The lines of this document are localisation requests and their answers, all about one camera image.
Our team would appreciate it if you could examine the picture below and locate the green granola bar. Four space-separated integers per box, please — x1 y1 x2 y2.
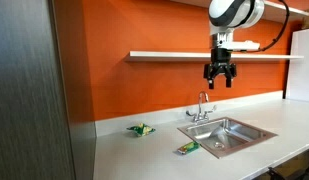
177 140 201 155

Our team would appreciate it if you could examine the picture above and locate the long white wall shelf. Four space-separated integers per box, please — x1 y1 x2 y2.
124 50 305 64

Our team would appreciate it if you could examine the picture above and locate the white appliance side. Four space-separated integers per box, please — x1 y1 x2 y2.
285 27 309 104

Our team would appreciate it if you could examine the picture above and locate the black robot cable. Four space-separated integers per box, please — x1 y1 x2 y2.
240 0 291 54

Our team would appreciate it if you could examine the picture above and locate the chrome faucet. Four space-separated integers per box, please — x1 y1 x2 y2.
185 90 218 124

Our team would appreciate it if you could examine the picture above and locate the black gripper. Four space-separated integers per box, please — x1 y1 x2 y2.
203 48 238 90

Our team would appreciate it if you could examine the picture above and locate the stainless steel sink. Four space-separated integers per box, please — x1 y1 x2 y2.
176 116 279 160

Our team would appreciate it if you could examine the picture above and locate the dark wood cabinet panel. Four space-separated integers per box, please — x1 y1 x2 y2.
0 0 97 180

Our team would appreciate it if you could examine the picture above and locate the green yellow snack bag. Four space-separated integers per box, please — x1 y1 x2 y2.
126 122 157 138

